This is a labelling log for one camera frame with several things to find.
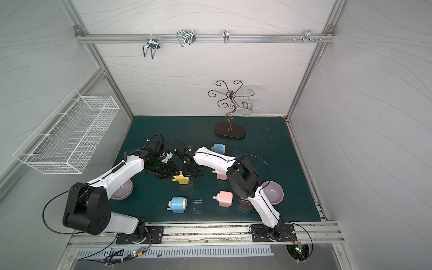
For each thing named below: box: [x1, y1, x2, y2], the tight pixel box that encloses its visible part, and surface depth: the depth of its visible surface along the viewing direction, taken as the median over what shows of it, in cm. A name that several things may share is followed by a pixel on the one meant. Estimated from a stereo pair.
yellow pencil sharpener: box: [172, 170, 190, 185], surface depth 87 cm
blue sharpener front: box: [166, 196, 188, 214], surface depth 77 cm
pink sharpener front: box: [212, 190, 234, 208], surface depth 80 cm
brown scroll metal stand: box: [208, 79, 256, 139], surface depth 97 cm
